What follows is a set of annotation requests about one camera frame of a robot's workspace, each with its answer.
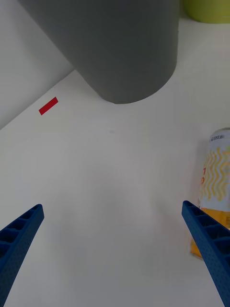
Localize orange and white drink can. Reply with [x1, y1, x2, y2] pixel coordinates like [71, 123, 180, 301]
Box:
[189, 127, 230, 259]

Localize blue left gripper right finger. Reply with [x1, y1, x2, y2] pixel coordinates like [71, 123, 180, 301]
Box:
[181, 200, 230, 307]

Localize grey plastic waste bin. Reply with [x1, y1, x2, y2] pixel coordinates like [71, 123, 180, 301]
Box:
[18, 0, 180, 105]

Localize yellow-green plastic waste bin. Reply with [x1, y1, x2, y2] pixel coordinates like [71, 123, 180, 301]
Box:
[182, 0, 230, 24]

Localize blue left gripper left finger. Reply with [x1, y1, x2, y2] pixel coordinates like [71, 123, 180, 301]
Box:
[0, 203, 45, 307]

